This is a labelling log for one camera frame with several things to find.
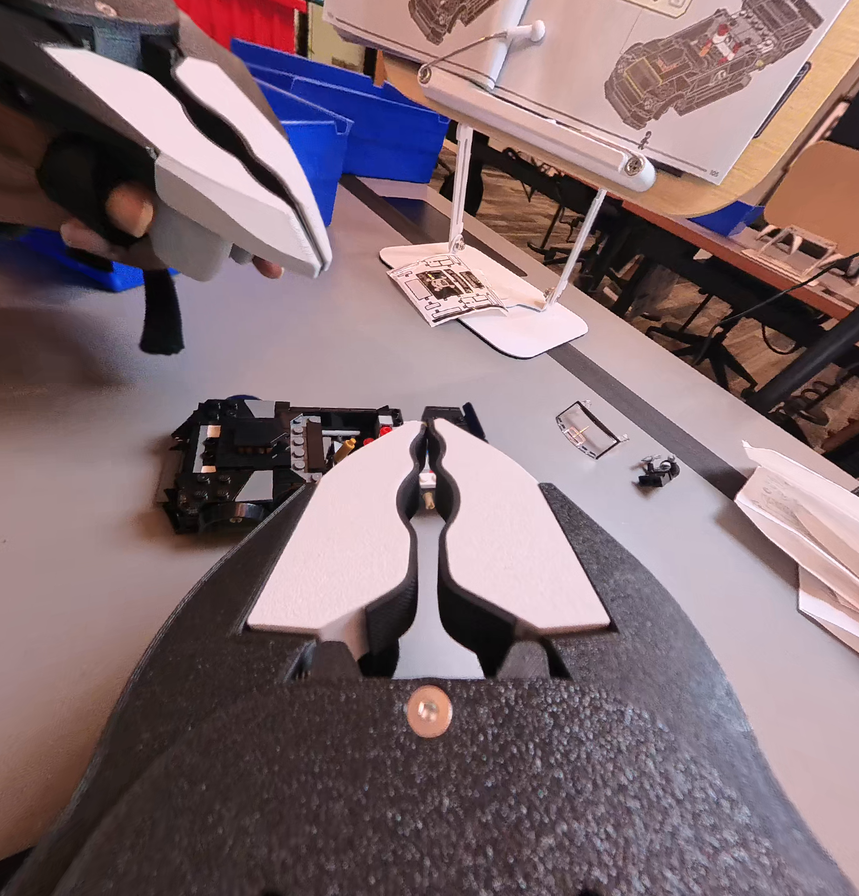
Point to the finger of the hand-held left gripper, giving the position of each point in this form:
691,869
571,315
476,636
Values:
178,140
255,119

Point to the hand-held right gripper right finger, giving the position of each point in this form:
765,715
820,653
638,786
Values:
528,553

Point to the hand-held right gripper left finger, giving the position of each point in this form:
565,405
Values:
339,553

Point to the lego car model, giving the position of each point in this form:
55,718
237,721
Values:
262,455

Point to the blue plastic bin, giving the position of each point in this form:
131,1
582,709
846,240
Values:
66,259
374,119

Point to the lego instruction booklet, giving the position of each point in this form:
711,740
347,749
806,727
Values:
612,63

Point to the clear lego windshield piece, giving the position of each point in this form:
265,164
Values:
589,429

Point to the small black lego assembly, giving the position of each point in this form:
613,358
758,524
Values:
658,472

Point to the lego sticker sheet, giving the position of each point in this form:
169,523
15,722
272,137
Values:
451,287

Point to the person's left hand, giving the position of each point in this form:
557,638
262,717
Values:
24,168

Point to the red plastic bin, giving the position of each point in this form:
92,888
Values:
248,21

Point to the white stand rod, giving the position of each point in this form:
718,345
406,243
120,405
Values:
462,196
577,245

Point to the crumpled white paper bag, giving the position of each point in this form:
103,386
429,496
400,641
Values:
815,539

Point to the black metal pole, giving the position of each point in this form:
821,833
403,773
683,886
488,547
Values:
815,357

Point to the long wooden table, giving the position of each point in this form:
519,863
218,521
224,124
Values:
766,266

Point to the small blue storage bin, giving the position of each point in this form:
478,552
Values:
724,217

